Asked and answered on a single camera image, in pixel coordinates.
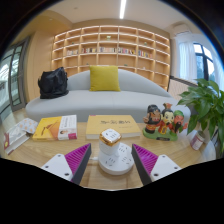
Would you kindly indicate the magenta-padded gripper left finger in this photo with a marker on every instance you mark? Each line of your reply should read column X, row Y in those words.
column 60, row 165

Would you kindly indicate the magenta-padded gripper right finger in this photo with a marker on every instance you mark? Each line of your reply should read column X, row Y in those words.
column 161, row 166

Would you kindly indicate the white gold-banded cube charger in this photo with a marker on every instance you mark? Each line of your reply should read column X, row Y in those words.
column 110, row 140

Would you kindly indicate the three-figure colourful figurine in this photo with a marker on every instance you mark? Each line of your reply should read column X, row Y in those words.
column 165, row 123

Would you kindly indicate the white and red book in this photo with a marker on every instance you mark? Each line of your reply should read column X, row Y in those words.
column 18, row 133

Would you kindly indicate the grey curved sofa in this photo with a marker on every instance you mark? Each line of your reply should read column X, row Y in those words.
column 100, row 101

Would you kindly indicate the green potted plant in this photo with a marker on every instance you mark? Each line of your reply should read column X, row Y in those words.
column 205, row 103

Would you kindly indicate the black bag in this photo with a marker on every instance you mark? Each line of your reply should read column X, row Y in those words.
column 53, row 83

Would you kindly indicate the yellow cushion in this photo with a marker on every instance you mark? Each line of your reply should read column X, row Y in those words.
column 104, row 78

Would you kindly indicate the glass door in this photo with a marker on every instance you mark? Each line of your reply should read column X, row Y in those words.
column 15, row 76

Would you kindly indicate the white curtain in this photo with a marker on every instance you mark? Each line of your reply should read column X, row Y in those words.
column 187, row 61
column 219, row 75

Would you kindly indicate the dark-framed window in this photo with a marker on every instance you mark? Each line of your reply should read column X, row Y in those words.
column 204, row 63

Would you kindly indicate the wooden shelf unit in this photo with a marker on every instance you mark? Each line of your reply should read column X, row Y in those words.
column 110, row 43

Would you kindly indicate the white air conditioner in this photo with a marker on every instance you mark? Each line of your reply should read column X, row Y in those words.
column 181, row 29

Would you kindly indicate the long ceiling light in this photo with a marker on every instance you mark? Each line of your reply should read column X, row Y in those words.
column 122, row 8

